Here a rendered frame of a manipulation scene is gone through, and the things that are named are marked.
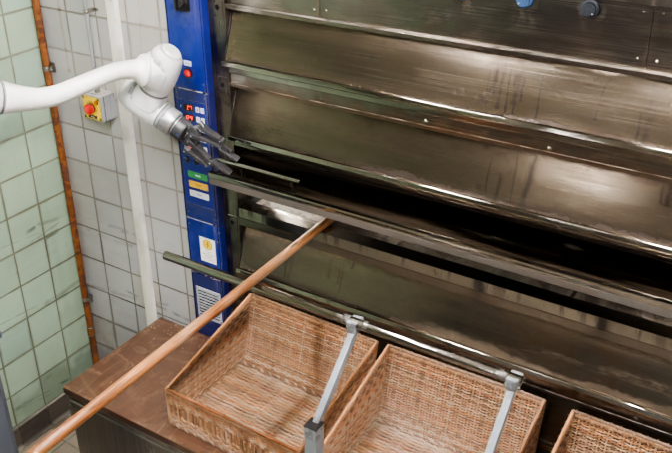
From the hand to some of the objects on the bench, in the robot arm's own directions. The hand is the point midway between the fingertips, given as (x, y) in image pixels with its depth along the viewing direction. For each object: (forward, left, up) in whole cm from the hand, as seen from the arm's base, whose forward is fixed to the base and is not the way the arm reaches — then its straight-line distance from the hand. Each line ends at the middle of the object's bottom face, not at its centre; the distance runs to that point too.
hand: (226, 161), depth 282 cm
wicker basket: (+85, -16, -84) cm, 120 cm away
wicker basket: (+26, -15, -84) cm, 89 cm away
